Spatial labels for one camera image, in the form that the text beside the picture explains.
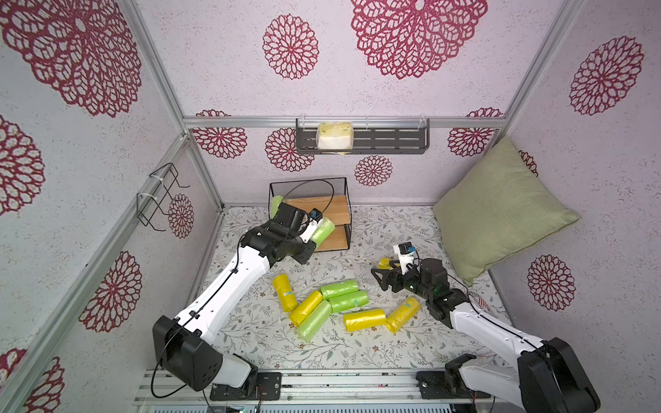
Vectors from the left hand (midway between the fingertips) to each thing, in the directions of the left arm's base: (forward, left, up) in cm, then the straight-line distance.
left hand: (305, 247), depth 79 cm
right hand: (-2, -24, -7) cm, 25 cm away
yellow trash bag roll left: (-9, +7, -18) cm, 22 cm away
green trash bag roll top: (+2, -6, +5) cm, 8 cm away
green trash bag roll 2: (-10, -14, -17) cm, 24 cm away
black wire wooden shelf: (+30, -8, -8) cm, 32 cm away
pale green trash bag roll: (-17, -2, -19) cm, 26 cm away
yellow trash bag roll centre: (-16, -19, -18) cm, 31 cm away
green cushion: (+9, -60, +6) cm, 61 cm away
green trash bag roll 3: (+22, +13, -3) cm, 26 cm away
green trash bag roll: (-6, -9, -18) cm, 21 cm away
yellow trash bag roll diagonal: (-10, 0, -20) cm, 22 cm away
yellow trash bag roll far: (+4, -28, -18) cm, 33 cm away
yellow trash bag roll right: (-15, -31, -18) cm, 39 cm away
